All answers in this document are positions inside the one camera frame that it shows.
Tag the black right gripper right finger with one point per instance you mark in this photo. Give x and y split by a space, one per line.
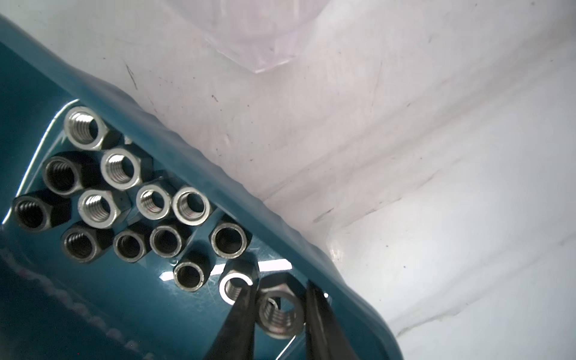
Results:
325 338

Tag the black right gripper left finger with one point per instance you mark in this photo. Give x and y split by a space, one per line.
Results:
235 339

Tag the black hex nut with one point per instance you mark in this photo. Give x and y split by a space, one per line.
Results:
229 239
191 207
41 210
69 172
169 238
194 267
84 244
132 243
154 199

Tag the silver tall hex nut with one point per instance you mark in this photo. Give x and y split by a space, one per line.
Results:
86 130

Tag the teal plastic storage box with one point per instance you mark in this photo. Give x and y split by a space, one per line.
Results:
53 307

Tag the clear plastic cup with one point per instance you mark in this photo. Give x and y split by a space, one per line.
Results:
257 35

